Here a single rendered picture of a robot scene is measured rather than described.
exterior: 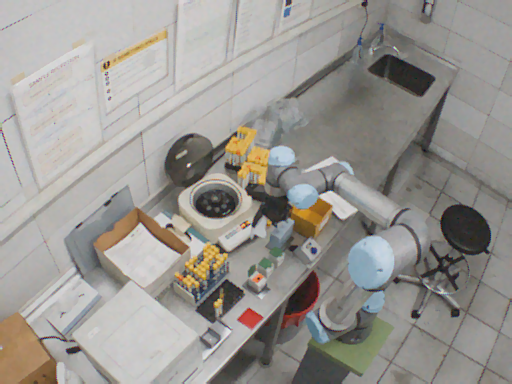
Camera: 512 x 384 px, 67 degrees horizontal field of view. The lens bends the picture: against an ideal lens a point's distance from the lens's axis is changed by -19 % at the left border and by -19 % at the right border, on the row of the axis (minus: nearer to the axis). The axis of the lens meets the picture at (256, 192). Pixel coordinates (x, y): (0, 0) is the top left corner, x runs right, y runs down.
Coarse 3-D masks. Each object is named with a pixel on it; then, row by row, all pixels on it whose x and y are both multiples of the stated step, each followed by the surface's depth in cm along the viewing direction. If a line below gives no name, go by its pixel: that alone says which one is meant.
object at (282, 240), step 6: (288, 222) 177; (276, 228) 175; (282, 228) 175; (288, 228) 176; (276, 234) 173; (282, 234) 173; (288, 234) 180; (270, 240) 176; (276, 240) 174; (282, 240) 176; (288, 240) 183; (270, 246) 179; (276, 246) 176; (282, 246) 180; (288, 246) 181
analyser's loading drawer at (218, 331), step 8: (208, 328) 148; (216, 328) 151; (224, 328) 151; (232, 328) 150; (200, 336) 145; (208, 336) 148; (216, 336) 148; (224, 336) 149; (208, 344) 144; (216, 344) 146; (208, 352) 144
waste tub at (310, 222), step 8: (320, 200) 187; (296, 208) 188; (312, 208) 193; (320, 208) 190; (328, 208) 187; (296, 216) 181; (304, 216) 192; (312, 216) 192; (320, 216) 192; (328, 216) 185; (296, 224) 184; (304, 224) 181; (312, 224) 178; (320, 224) 180; (304, 232) 184; (312, 232) 181; (320, 232) 186
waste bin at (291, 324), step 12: (312, 276) 227; (300, 288) 235; (312, 288) 225; (300, 300) 238; (312, 300) 224; (300, 312) 210; (288, 324) 216; (300, 324) 230; (264, 336) 237; (288, 336) 235
